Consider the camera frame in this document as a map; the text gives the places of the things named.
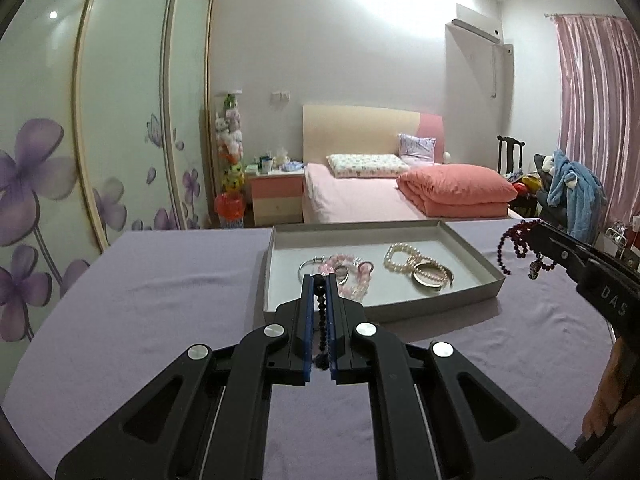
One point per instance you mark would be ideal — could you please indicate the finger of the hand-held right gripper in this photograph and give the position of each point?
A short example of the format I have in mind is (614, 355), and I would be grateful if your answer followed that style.
(555, 237)
(555, 256)

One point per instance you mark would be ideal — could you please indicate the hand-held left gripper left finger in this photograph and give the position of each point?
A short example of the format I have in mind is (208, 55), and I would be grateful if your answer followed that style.
(307, 330)

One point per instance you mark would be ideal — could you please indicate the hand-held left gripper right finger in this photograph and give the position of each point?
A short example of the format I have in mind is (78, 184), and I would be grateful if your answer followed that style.
(333, 330)

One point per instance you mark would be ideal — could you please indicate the grey cardboard tray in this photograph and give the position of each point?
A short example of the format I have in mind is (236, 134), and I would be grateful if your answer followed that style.
(380, 305)

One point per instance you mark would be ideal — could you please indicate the thin silver bangle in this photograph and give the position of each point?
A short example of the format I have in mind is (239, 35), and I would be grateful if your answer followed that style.
(302, 270)

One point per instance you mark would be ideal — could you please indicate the gold bangle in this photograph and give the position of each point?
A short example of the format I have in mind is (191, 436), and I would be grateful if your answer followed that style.
(435, 287)

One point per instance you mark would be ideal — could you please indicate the person's right hand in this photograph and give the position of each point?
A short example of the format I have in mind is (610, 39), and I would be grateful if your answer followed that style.
(612, 395)

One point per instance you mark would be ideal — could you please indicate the blue fleece robe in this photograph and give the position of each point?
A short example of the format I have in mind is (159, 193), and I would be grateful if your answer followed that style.
(580, 200)

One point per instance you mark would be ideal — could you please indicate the white metal rack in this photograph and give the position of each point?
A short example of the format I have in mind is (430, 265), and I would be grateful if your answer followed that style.
(616, 237)

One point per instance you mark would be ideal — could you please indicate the dark wooden chair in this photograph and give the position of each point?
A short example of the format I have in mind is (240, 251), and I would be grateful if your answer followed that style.
(510, 155)

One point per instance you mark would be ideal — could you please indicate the folded pink quilt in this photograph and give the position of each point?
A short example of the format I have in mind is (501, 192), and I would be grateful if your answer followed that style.
(457, 190)

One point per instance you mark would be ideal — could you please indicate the pink bed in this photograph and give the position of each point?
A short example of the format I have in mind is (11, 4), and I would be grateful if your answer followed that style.
(350, 200)

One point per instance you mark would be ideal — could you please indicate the pink and beige nightstand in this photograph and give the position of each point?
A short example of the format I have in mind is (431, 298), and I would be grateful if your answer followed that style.
(277, 200)

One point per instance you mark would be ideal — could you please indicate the pink curtain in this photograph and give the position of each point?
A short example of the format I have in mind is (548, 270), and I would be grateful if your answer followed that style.
(600, 110)

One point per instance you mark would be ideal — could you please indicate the purple tablecloth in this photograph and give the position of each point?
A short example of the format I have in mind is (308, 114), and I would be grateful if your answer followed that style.
(150, 300)

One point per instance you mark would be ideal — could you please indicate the purple square pillow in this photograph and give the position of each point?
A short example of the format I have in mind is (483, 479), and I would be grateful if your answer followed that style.
(417, 147)

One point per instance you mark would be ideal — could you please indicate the floral white pillow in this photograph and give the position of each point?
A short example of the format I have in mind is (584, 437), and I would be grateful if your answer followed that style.
(367, 166)

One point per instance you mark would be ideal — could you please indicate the column of plush toys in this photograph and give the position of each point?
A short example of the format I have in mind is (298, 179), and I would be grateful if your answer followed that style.
(230, 160)

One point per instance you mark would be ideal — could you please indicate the beige and pink headboard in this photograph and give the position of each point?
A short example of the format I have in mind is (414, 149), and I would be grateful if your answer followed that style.
(360, 130)

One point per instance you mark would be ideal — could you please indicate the curtain rod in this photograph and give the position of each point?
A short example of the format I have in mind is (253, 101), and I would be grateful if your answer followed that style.
(580, 15)

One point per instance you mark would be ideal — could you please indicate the white air conditioner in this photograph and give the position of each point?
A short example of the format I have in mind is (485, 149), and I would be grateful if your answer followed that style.
(475, 25)

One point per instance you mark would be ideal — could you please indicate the floral glass sliding wardrobe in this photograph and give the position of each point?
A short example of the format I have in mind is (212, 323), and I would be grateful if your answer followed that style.
(100, 135)

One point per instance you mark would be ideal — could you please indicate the white wall outlet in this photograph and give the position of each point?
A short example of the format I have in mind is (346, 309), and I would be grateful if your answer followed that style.
(281, 96)

